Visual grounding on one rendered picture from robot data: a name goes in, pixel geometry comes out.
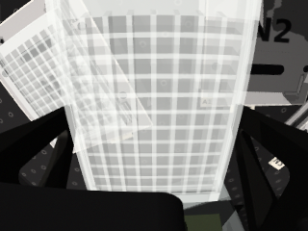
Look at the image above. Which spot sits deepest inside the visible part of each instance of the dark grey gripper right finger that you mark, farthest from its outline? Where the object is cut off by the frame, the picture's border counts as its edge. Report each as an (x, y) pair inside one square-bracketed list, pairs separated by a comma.
[(290, 146)]

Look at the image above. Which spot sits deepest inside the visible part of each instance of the black perforated breadboard table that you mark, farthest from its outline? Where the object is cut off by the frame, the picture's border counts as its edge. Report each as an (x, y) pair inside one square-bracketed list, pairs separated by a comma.
[(12, 116)]

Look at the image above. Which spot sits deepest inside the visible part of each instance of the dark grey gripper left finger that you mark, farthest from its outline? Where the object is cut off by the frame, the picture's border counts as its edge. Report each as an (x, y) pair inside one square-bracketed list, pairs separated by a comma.
[(22, 143)]

